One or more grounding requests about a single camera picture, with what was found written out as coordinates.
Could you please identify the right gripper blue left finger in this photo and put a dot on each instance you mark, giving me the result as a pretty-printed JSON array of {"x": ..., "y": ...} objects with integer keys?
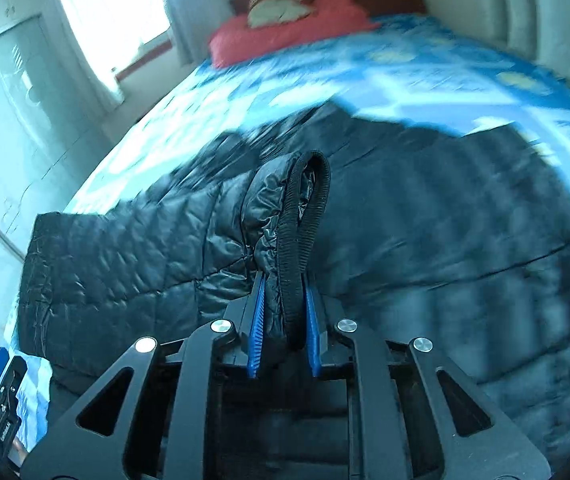
[{"x": 251, "y": 328}]

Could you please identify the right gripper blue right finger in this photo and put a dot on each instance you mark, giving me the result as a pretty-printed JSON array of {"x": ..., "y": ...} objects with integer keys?
[{"x": 315, "y": 325}]

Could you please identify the black quilted puffer jacket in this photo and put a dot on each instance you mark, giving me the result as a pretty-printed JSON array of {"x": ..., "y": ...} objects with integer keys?
[{"x": 417, "y": 233}]

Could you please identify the white wardrobe with glass doors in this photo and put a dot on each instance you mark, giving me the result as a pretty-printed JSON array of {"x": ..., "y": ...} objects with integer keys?
[{"x": 48, "y": 144}]

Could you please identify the blue patterned bed cover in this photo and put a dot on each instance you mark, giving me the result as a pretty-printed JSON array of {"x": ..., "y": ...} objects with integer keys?
[{"x": 411, "y": 70}]

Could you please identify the red pillow with white print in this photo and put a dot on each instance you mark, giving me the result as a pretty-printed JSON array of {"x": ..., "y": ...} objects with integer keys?
[{"x": 236, "y": 41}]

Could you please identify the bright window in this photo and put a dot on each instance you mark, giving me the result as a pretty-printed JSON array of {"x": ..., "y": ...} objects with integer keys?
[{"x": 112, "y": 34}]

